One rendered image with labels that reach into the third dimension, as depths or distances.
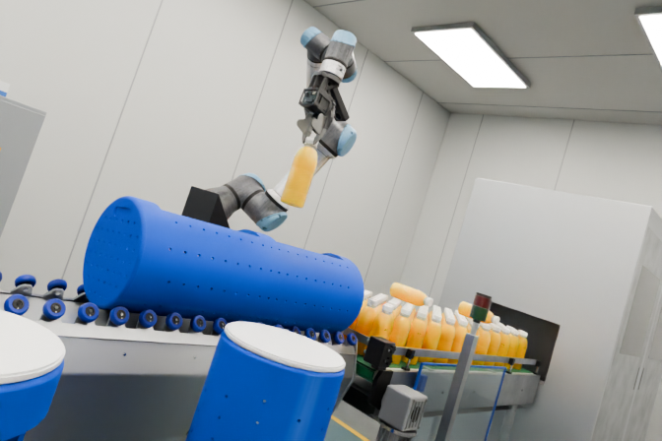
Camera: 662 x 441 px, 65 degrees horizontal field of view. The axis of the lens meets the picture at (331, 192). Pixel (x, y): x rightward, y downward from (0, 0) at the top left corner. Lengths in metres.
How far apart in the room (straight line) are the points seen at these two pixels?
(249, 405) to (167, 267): 0.41
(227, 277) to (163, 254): 0.20
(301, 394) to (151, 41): 3.69
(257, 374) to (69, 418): 0.51
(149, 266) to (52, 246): 3.06
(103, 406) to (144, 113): 3.25
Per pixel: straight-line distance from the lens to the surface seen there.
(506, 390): 2.99
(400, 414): 1.92
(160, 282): 1.32
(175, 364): 1.44
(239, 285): 1.45
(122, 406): 1.44
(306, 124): 1.58
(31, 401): 0.74
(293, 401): 1.08
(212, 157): 4.72
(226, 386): 1.11
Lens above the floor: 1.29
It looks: 5 degrees up
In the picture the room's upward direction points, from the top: 18 degrees clockwise
